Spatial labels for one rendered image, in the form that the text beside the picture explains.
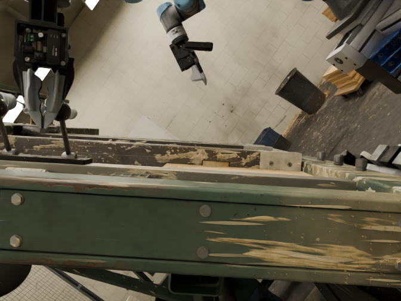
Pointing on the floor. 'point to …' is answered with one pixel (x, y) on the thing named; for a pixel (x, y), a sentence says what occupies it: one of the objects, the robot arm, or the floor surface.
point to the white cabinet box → (150, 130)
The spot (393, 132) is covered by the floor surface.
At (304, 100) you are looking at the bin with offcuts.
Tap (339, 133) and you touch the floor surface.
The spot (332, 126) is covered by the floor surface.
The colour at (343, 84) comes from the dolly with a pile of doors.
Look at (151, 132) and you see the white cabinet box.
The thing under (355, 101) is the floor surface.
